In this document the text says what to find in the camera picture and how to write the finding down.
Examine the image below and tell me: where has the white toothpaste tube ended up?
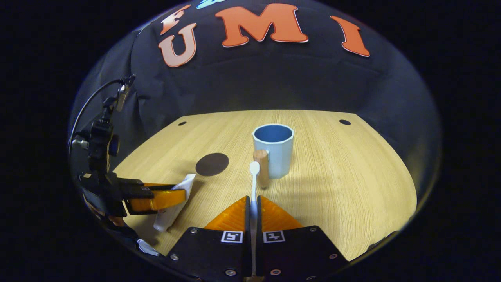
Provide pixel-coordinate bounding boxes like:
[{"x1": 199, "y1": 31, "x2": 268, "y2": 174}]
[{"x1": 153, "y1": 174, "x2": 196, "y2": 232}]

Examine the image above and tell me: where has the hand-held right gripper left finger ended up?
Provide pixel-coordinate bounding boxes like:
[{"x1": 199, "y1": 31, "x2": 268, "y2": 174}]
[{"x1": 166, "y1": 196, "x2": 253, "y2": 282}]

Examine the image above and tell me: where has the white toothbrush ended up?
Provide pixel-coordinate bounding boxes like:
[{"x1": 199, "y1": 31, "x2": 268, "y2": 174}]
[{"x1": 249, "y1": 161, "x2": 261, "y2": 279}]

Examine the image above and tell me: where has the black backdrop cloth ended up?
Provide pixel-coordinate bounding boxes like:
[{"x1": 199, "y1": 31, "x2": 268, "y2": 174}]
[{"x1": 68, "y1": 0, "x2": 443, "y2": 196}]

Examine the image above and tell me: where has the black cable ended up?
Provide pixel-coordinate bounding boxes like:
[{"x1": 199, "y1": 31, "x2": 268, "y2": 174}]
[{"x1": 68, "y1": 78, "x2": 126, "y2": 157}]

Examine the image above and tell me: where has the light blue cup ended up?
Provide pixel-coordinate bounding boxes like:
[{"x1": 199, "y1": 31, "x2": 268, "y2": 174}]
[{"x1": 252, "y1": 124, "x2": 294, "y2": 189}]

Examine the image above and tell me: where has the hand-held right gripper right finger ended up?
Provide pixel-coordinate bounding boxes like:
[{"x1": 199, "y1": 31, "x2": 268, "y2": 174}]
[{"x1": 255, "y1": 196, "x2": 350, "y2": 282}]

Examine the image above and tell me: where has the small white glossy object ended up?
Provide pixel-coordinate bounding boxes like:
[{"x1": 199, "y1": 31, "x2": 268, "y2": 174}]
[{"x1": 137, "y1": 238, "x2": 160, "y2": 257}]

